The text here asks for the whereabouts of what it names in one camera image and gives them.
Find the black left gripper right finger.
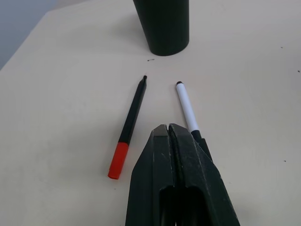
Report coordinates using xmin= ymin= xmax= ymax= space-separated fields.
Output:
xmin=168 ymin=123 xmax=241 ymax=226

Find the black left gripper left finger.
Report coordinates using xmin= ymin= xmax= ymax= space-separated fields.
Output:
xmin=125 ymin=124 xmax=176 ymax=226

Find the black pen with red cap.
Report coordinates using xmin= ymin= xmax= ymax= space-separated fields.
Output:
xmin=107 ymin=75 xmax=148 ymax=180

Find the white marker with black cap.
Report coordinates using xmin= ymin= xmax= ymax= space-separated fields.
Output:
xmin=175 ymin=81 xmax=214 ymax=163

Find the black cylindrical pen holder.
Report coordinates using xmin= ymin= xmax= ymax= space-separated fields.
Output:
xmin=133 ymin=0 xmax=190 ymax=57

